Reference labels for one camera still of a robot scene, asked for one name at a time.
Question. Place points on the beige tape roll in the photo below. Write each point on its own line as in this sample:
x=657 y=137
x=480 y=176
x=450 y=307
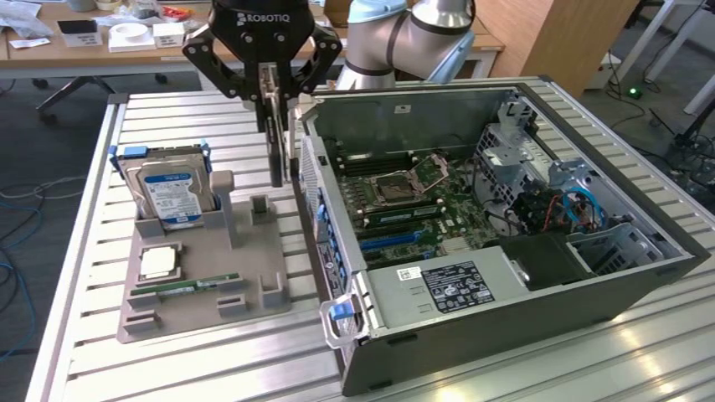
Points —
x=109 y=4

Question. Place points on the flat white box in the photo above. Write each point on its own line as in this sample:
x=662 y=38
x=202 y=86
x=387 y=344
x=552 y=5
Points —
x=134 y=47

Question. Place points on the perforated metal disk bay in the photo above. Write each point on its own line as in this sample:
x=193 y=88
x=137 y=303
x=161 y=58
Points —
x=497 y=138

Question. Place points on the hard disk in blue caddy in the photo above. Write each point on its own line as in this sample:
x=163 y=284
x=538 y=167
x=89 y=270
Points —
x=167 y=192

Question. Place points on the blue expansion slot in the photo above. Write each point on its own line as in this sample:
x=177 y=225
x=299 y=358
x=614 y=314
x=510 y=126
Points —
x=391 y=240

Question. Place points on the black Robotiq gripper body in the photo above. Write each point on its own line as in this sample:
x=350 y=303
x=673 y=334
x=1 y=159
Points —
x=263 y=37

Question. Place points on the black pouch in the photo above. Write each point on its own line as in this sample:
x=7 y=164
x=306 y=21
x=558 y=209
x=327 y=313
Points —
x=146 y=10

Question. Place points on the white table frame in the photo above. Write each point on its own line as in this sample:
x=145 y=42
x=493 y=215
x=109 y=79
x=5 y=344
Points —
x=642 y=39

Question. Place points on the CPU socket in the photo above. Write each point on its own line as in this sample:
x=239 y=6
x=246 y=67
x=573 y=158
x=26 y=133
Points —
x=397 y=188

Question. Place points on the silver CPU chip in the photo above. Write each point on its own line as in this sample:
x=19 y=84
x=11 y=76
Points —
x=159 y=261

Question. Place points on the silver chipset heatsink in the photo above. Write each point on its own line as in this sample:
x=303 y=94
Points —
x=458 y=246

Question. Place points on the white box with black top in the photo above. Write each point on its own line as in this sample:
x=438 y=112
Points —
x=85 y=39

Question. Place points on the grey cup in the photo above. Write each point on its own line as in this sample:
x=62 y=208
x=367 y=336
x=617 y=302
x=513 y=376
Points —
x=82 y=5

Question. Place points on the grey plastic parts rack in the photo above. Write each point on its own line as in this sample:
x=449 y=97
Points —
x=213 y=255

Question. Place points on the black plastic air shroud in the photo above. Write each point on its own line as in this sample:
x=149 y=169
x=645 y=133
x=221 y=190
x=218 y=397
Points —
x=545 y=259

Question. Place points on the white cardboard box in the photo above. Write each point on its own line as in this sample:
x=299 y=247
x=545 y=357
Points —
x=167 y=39

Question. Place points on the metal socket cover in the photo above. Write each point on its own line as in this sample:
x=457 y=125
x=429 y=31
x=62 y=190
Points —
x=444 y=159

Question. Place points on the black low-profile graphics card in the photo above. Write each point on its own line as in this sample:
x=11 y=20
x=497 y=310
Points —
x=277 y=159

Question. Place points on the black adapter with green light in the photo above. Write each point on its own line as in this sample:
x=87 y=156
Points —
x=634 y=92

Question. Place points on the open dark PC case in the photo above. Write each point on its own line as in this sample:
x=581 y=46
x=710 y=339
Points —
x=504 y=347

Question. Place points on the black chair base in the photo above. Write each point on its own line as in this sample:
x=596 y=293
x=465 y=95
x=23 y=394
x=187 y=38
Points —
x=50 y=114

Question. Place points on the wooden desk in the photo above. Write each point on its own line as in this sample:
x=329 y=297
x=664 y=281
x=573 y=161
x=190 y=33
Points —
x=57 y=56

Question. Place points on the white paper card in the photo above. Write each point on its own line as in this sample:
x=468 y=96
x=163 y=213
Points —
x=29 y=43

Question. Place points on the clear plastic bag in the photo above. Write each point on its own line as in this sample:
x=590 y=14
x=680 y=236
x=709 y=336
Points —
x=23 y=19

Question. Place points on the white electrical box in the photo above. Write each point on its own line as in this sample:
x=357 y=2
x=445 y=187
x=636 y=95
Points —
x=608 y=77

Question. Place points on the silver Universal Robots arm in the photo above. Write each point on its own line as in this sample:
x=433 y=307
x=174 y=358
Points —
x=391 y=46

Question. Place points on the wooden cabinet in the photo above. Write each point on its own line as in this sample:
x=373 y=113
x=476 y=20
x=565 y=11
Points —
x=560 y=42

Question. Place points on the black RAM slot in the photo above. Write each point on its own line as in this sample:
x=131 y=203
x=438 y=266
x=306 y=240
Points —
x=377 y=161
x=377 y=157
x=377 y=164
x=377 y=168

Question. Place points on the green motherboard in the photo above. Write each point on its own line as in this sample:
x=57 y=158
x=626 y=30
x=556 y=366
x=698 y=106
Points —
x=464 y=209

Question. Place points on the red plastic parts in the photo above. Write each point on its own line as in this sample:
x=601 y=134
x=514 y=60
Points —
x=174 y=13

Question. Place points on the grey power supply unit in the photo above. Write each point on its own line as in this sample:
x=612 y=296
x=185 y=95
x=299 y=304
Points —
x=402 y=297

